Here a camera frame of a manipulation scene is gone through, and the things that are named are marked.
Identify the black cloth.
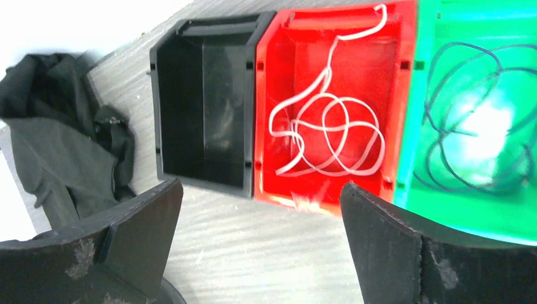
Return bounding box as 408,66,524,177
1,53,135,229

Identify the white cable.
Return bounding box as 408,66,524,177
268,3,389,177

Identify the black plastic bin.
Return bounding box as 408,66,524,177
149,11,275,198

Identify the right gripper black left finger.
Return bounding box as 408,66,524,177
1,179,184,303

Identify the red plastic bin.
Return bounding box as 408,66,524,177
253,1,418,216

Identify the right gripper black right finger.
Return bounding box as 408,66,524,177
339,182,536,303

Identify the black cable in green bin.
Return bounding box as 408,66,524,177
413,42,537,196

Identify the green plastic bin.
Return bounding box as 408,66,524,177
393,1,536,246

